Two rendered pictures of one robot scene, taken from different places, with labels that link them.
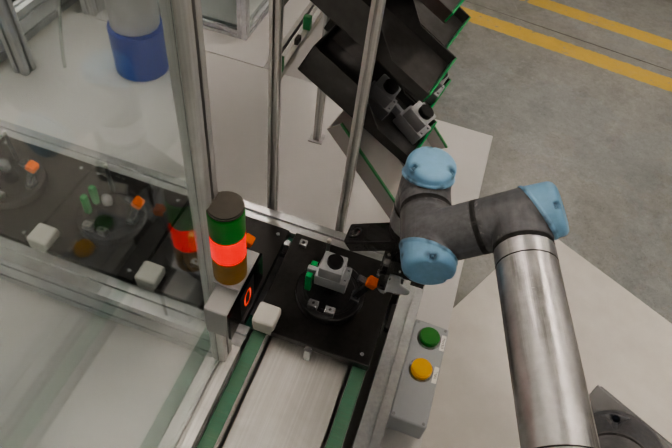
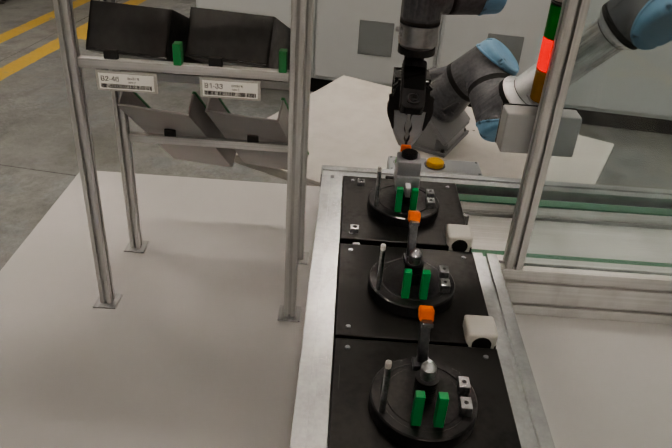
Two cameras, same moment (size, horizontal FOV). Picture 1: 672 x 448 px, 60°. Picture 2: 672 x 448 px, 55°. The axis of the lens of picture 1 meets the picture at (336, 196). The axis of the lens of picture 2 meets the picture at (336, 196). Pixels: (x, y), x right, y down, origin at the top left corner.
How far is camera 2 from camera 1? 147 cm
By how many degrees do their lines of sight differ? 75
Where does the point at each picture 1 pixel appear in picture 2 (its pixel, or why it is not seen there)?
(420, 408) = (465, 164)
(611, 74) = not seen: outside the picture
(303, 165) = (170, 305)
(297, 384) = (487, 237)
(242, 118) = (65, 397)
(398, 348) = (424, 175)
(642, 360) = (330, 116)
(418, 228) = not seen: outside the picture
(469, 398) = not seen: hidden behind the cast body
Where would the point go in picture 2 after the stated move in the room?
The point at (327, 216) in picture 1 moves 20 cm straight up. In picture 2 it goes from (257, 271) to (257, 180)
